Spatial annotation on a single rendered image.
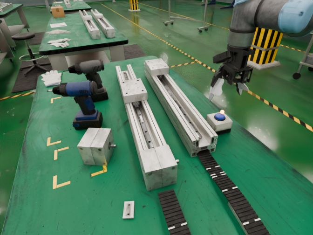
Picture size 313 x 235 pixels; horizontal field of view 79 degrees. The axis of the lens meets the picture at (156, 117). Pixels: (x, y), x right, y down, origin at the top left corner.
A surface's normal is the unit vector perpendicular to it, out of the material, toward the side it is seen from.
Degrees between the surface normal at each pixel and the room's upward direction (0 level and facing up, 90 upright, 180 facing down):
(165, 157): 0
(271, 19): 104
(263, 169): 0
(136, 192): 0
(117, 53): 90
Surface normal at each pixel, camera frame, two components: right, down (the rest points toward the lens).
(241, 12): -0.79, 0.39
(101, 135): -0.03, -0.80
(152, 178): 0.27, 0.57
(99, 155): -0.11, 0.59
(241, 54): -0.96, 0.18
